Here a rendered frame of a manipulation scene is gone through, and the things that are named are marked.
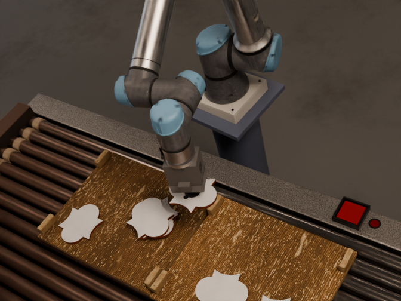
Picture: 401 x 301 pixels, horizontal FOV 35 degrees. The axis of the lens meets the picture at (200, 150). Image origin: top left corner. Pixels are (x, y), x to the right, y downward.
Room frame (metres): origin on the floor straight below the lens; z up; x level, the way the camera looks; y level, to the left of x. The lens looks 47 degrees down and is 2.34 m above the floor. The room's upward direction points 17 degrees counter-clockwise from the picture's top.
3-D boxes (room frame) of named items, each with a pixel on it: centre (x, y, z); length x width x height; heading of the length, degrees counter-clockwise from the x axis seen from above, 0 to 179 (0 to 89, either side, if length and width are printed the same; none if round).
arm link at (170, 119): (1.04, 0.05, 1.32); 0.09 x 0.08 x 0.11; 147
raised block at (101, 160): (1.37, 0.30, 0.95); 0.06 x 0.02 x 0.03; 134
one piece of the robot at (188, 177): (1.03, 0.06, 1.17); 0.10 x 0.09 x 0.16; 160
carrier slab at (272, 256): (0.84, -0.03, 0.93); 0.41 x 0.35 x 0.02; 44
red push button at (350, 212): (0.93, -0.33, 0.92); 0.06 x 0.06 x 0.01; 45
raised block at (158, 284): (0.89, 0.20, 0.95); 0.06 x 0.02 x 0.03; 134
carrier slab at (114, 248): (1.14, 0.25, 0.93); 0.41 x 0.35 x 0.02; 44
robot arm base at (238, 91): (1.55, -0.14, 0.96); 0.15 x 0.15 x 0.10
